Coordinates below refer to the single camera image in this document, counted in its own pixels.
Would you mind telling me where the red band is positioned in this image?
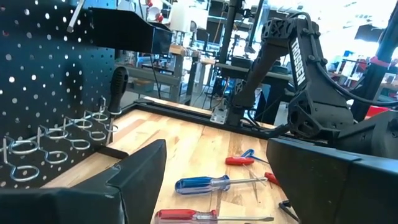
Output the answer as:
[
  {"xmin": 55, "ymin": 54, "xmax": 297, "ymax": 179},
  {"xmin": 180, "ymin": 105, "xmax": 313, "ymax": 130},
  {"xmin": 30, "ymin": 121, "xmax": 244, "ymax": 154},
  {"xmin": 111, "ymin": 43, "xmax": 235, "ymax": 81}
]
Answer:
[{"xmin": 369, "ymin": 55, "xmax": 390, "ymax": 68}]

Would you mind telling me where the blue clear handled screwdriver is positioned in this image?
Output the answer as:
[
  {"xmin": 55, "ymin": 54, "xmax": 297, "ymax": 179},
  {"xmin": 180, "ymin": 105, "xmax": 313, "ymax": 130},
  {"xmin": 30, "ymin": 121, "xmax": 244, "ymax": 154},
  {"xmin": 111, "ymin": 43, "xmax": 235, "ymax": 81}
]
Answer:
[{"xmin": 174, "ymin": 174, "xmax": 269, "ymax": 196}]

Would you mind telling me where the red clear handled screwdriver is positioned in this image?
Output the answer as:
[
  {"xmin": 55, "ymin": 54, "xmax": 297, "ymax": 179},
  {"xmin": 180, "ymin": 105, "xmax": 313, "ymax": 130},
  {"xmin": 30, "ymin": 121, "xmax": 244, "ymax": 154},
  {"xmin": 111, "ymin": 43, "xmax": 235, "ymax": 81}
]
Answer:
[{"xmin": 154, "ymin": 208, "xmax": 275, "ymax": 224}]

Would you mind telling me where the grey metal workbench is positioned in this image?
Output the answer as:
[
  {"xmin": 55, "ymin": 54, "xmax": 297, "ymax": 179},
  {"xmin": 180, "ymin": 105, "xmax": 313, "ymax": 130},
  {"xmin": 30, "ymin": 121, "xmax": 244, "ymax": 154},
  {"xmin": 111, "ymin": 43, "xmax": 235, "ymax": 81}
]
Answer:
[{"xmin": 115, "ymin": 43, "xmax": 201, "ymax": 105}]

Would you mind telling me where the silver metal base bracket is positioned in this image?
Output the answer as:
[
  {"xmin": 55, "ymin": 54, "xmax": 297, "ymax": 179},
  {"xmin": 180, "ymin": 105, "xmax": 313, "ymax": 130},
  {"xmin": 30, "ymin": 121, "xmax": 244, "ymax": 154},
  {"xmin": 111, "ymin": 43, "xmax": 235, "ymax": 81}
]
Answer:
[{"xmin": 209, "ymin": 103, "xmax": 229, "ymax": 126}]

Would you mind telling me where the black vertical post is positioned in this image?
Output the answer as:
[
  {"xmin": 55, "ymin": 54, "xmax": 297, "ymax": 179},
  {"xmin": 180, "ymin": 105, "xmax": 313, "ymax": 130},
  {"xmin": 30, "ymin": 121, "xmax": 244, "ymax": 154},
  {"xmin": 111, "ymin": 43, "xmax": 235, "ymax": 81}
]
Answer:
[{"xmin": 217, "ymin": 0, "xmax": 244, "ymax": 65}]

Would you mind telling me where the silver wire ring holder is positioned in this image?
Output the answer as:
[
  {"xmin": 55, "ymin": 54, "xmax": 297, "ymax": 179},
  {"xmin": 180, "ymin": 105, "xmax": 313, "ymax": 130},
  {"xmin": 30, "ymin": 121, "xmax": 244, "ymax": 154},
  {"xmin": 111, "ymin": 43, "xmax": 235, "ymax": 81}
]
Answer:
[{"xmin": 0, "ymin": 96, "xmax": 121, "ymax": 183}]

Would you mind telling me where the black metal pegboard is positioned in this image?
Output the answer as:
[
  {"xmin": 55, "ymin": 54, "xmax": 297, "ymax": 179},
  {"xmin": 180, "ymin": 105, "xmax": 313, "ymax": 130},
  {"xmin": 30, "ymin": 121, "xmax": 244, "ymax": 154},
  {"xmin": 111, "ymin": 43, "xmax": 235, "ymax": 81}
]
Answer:
[{"xmin": 0, "ymin": 0, "xmax": 130, "ymax": 191}]

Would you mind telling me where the black pegboard bin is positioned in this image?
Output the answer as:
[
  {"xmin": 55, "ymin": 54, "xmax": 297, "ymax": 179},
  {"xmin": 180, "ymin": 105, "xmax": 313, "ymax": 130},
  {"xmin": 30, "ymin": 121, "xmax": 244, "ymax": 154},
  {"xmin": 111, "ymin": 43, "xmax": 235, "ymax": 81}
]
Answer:
[{"xmin": 88, "ymin": 7, "xmax": 174, "ymax": 55}]

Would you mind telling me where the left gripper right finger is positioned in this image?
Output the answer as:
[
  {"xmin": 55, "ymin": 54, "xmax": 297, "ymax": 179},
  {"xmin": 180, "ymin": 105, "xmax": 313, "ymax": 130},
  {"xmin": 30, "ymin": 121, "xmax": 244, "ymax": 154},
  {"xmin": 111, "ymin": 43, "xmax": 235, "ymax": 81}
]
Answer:
[{"xmin": 266, "ymin": 138, "xmax": 398, "ymax": 224}]

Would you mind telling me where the red storage bin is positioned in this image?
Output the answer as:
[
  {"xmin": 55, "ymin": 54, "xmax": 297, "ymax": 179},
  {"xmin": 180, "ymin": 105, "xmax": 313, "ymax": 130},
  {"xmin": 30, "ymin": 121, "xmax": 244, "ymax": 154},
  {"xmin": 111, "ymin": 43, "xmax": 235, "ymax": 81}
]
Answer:
[{"xmin": 365, "ymin": 105, "xmax": 393, "ymax": 119}]

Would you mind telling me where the white container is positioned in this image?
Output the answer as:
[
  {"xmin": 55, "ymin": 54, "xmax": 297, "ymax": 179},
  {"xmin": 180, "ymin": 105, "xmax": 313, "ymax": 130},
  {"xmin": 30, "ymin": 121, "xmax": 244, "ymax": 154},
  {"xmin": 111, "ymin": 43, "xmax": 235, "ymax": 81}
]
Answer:
[{"xmin": 169, "ymin": 2, "xmax": 209, "ymax": 34}]

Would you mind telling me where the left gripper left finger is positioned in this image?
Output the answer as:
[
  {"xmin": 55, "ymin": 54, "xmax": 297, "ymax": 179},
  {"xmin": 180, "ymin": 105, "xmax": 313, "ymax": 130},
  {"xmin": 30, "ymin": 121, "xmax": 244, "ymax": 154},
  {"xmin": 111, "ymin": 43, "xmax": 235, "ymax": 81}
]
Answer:
[{"xmin": 0, "ymin": 139, "xmax": 167, "ymax": 224}]

